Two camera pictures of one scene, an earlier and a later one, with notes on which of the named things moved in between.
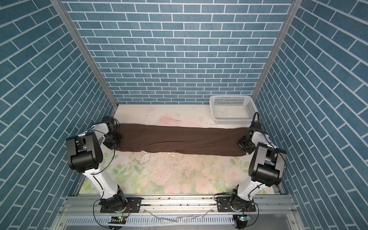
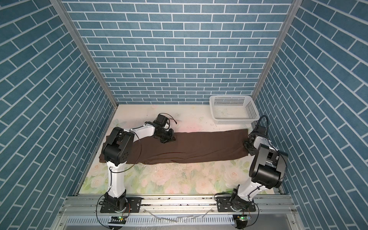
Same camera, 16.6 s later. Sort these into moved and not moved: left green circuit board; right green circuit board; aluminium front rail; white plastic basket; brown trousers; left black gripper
Moved: brown trousers; left black gripper
Not moved: left green circuit board; right green circuit board; aluminium front rail; white plastic basket
